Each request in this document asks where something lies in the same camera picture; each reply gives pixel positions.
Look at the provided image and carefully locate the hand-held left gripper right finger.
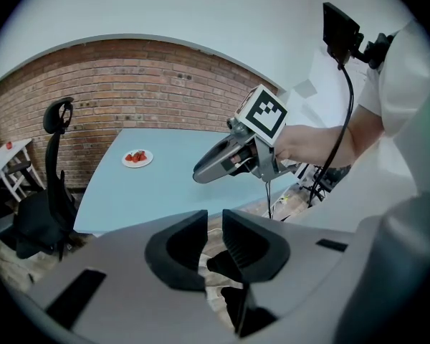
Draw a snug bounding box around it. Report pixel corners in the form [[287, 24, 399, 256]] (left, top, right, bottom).
[[221, 209, 291, 283]]

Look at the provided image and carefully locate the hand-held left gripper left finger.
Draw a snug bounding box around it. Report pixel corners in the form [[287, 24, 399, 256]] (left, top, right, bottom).
[[145, 209, 209, 293]]

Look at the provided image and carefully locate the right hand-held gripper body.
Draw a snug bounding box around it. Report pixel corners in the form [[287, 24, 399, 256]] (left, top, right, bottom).
[[192, 84, 290, 185]]

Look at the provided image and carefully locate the white plate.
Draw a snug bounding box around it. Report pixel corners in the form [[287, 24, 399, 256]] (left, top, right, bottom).
[[121, 149, 154, 169]]

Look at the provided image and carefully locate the person's right forearm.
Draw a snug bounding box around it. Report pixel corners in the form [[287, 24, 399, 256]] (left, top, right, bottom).
[[274, 104, 384, 168]]

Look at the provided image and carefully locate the person's right hand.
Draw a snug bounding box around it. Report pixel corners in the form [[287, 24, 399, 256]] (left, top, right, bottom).
[[230, 148, 256, 168]]

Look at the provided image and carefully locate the light blue table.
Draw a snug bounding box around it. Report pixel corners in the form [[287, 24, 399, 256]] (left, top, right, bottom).
[[72, 127, 302, 234]]

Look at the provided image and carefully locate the black flat device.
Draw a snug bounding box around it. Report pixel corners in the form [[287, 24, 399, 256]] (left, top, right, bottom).
[[322, 1, 361, 65]]

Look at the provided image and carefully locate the black office chair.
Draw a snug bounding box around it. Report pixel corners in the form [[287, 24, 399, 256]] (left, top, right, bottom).
[[0, 97, 80, 262]]

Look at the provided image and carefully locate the person's white shirt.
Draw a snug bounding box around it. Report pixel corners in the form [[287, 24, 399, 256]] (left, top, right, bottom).
[[286, 18, 430, 232]]

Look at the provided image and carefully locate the small white side table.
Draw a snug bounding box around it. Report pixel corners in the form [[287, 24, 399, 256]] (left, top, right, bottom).
[[0, 138, 47, 203]]

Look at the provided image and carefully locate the thin black cable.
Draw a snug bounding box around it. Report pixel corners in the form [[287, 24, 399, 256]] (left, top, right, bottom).
[[264, 180, 274, 219]]

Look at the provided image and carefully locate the thick black cable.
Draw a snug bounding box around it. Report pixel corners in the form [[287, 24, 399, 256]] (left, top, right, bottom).
[[307, 62, 356, 209]]

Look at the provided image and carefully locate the black device mount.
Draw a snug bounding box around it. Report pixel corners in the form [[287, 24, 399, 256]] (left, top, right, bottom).
[[356, 32, 396, 70]]

